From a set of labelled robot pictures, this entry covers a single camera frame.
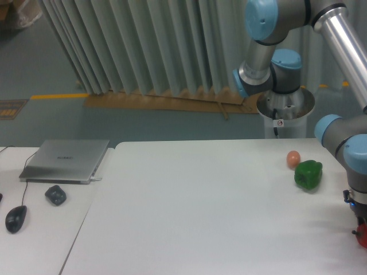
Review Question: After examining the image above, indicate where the red bell pepper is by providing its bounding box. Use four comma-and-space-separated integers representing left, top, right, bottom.
352, 223, 367, 248

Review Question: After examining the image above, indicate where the brown egg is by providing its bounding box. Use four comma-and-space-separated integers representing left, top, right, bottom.
286, 150, 300, 168

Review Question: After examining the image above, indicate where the flat brown cardboard sheet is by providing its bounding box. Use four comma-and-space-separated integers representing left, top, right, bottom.
84, 86, 259, 120

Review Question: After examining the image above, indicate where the black computer mouse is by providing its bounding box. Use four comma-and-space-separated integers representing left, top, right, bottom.
5, 205, 28, 234

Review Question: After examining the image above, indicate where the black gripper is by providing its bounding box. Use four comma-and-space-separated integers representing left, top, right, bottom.
343, 189, 366, 226

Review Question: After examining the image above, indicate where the black mouse cable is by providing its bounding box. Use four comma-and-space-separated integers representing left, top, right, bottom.
0, 145, 40, 207

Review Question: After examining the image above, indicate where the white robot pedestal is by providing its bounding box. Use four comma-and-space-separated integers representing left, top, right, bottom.
256, 88, 315, 139

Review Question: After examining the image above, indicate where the green bell pepper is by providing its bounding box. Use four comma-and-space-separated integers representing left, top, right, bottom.
294, 160, 323, 191

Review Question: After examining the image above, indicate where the silver closed laptop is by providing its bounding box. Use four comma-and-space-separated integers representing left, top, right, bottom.
19, 139, 110, 184

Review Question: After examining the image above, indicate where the grey folding curtain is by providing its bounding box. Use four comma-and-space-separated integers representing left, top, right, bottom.
34, 0, 350, 97

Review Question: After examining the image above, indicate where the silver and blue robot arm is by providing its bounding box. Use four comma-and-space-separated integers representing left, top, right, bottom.
233, 1, 366, 226

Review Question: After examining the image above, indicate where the cardboard box in corner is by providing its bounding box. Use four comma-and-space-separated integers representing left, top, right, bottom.
1, 0, 42, 31

